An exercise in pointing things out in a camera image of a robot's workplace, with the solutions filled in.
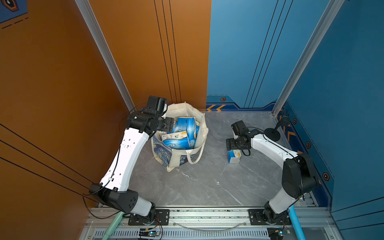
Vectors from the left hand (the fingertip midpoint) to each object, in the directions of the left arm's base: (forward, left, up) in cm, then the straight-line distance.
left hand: (165, 120), depth 74 cm
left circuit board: (-43, +9, -34) cm, 56 cm away
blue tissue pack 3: (-7, -38, -23) cm, 45 cm away
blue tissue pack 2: (-3, +4, -7) cm, 9 cm away
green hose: (-41, +23, -29) cm, 55 cm away
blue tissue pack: (-7, -6, -7) cm, 12 cm away
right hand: (+1, -39, -23) cm, 45 cm away
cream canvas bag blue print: (-11, 0, -18) cm, 21 cm away
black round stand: (+14, -70, -29) cm, 77 cm away
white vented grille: (-44, -12, -31) cm, 55 cm away
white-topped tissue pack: (+4, -11, -8) cm, 15 cm away
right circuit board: (-43, -54, -31) cm, 75 cm away
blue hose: (-41, -63, -28) cm, 80 cm away
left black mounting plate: (-38, +1, -31) cm, 49 cm away
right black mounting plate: (-37, -45, -30) cm, 66 cm away
